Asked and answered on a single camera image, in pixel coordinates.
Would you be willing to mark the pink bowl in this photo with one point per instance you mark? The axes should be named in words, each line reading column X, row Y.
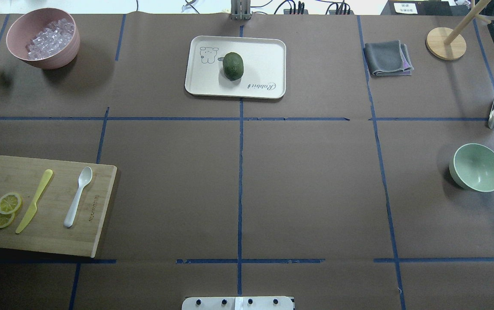
column 28, row 26

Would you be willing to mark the bamboo cutting board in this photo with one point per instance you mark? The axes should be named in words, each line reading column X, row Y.
column 46, row 231

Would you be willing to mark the lower lemon slice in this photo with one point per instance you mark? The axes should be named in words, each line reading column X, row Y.
column 6, row 219

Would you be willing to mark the clear ice cubes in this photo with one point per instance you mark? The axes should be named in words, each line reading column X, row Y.
column 51, row 40

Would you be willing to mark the yellow plastic knife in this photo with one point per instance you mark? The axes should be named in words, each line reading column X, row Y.
column 32, row 208

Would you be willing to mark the light green bowl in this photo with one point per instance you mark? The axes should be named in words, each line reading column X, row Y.
column 472, row 167

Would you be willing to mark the cream rabbit tray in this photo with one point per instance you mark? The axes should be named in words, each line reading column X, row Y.
column 264, row 67

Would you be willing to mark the grey folded cloth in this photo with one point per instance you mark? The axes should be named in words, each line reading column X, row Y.
column 390, row 58

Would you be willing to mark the wooden cup stand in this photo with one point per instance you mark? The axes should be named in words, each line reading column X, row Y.
column 448, row 44

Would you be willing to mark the black power strip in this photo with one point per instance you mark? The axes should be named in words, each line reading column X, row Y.
column 319, row 7

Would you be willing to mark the green avocado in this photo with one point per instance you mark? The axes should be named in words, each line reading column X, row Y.
column 233, row 66

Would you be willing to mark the aluminium camera post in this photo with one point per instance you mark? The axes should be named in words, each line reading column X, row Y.
column 240, row 10

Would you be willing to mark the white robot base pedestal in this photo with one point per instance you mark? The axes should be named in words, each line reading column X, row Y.
column 239, row 303

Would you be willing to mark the white plastic spoon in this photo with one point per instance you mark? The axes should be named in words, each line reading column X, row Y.
column 84, row 179

